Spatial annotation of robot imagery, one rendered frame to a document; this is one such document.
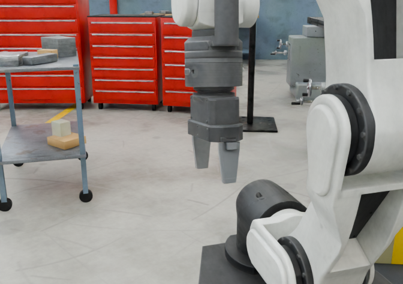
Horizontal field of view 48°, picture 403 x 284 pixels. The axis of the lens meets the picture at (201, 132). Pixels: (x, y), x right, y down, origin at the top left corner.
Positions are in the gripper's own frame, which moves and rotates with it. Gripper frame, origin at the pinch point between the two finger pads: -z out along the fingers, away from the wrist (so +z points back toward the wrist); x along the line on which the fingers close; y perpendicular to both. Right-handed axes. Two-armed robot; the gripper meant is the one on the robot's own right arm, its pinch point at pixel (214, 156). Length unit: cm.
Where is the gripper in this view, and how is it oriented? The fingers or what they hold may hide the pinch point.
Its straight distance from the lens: 71.9
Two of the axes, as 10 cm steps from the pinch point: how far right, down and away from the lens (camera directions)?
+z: -0.1, -9.9, -1.4
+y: 9.3, -0.6, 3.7
